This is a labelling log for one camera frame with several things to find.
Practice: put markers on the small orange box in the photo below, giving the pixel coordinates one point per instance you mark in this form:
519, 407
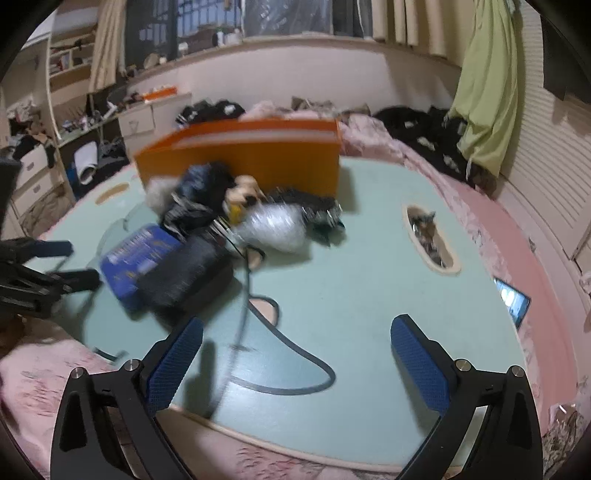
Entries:
159, 94

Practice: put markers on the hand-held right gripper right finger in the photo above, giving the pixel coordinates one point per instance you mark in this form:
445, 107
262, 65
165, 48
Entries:
422, 364

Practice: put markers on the wooden shelf unit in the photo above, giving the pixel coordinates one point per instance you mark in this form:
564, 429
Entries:
69, 60

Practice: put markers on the black satin lace cloth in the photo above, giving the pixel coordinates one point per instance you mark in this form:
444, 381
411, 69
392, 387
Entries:
203, 189

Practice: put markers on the black hanging garment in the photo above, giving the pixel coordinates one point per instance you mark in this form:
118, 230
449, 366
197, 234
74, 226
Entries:
561, 69

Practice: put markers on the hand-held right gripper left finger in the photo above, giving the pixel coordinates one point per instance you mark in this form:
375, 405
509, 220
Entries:
173, 364

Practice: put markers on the pink fluffy blanket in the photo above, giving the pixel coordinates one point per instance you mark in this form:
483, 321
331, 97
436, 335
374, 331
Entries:
32, 378

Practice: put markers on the green cartoon printed desktop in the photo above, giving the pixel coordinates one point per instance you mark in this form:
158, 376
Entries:
351, 277

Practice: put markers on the white dresser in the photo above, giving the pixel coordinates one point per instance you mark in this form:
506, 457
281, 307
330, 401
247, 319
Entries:
32, 180

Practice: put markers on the white drawer cabinet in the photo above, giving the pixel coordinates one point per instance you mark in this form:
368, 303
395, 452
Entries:
138, 120

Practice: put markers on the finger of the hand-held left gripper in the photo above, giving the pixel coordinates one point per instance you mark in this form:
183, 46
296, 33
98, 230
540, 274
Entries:
69, 280
51, 248

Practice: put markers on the black pouch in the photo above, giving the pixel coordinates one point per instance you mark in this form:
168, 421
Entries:
189, 272

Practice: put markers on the white fur pom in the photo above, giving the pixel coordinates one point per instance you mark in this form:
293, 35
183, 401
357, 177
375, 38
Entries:
159, 196

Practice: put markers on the black striped clothes pile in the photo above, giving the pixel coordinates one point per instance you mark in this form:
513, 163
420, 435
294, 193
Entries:
212, 110

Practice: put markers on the orange cardboard box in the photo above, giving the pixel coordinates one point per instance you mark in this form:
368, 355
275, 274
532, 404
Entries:
277, 161

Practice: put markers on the light green hanging cloth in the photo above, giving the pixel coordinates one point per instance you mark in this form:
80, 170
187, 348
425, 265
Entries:
485, 92

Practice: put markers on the smartphone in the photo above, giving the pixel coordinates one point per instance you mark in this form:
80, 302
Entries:
512, 300

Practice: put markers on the clear plastic bag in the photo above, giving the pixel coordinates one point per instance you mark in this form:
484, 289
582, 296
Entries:
274, 226

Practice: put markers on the beige crumpled blanket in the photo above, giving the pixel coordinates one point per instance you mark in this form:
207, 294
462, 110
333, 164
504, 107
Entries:
323, 106

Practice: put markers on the small beige toy figure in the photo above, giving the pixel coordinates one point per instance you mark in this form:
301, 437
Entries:
244, 189

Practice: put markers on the pile of small metal trinkets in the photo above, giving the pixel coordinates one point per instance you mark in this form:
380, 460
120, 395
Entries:
427, 230

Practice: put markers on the beige curtain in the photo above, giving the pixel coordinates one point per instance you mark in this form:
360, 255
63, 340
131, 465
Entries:
104, 46
415, 18

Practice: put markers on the blue printed box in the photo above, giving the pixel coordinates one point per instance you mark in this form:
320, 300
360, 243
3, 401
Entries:
129, 258

